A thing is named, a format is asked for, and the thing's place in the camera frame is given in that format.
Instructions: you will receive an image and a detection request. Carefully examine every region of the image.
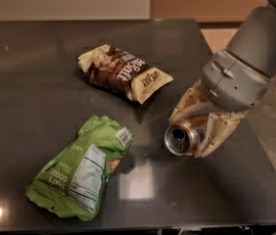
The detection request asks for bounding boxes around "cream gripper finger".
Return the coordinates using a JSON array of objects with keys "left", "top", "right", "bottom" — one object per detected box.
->
[
  {"left": 169, "top": 79, "right": 211, "bottom": 123},
  {"left": 194, "top": 112, "right": 243, "bottom": 158}
]

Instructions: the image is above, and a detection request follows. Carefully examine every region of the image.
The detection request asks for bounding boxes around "orange soda can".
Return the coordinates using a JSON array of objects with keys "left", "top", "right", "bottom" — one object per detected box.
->
[{"left": 164, "top": 115, "right": 208, "bottom": 156}]

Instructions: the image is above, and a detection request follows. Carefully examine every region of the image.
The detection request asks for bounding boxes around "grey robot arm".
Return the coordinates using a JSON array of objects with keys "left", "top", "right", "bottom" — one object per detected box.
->
[{"left": 164, "top": 0, "right": 276, "bottom": 158}]

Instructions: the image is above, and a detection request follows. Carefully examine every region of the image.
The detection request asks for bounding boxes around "brown and cream chip bag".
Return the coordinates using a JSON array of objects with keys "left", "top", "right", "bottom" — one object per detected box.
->
[{"left": 78, "top": 45, "right": 173, "bottom": 105}]

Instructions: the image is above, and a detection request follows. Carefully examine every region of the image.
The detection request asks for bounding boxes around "green chip bag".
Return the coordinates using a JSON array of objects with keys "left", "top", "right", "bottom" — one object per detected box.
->
[{"left": 25, "top": 116, "right": 133, "bottom": 221}]

